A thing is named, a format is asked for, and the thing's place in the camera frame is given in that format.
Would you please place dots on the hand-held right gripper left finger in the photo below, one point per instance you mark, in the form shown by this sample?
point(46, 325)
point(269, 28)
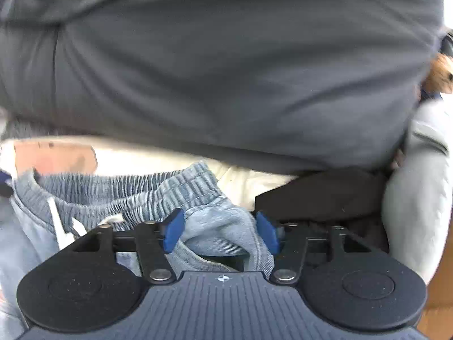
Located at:
point(173, 232)

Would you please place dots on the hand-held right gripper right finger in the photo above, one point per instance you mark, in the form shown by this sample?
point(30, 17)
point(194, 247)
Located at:
point(267, 232)

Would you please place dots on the light blue jeans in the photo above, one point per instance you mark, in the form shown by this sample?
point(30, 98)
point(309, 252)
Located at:
point(212, 219)

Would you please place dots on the cream bear print bed sheet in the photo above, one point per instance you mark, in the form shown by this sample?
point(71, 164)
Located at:
point(240, 184)

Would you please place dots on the black garment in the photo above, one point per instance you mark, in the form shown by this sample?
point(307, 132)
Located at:
point(325, 198)

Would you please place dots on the grey neck pillow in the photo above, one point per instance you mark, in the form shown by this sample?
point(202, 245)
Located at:
point(414, 191)

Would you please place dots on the dark grey shirt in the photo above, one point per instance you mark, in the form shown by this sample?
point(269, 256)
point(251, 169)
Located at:
point(219, 71)

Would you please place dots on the long low cardboard sheet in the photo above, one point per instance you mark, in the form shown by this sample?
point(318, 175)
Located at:
point(437, 308)

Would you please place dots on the brown plush toy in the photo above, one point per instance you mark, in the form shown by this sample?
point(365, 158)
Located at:
point(440, 74)

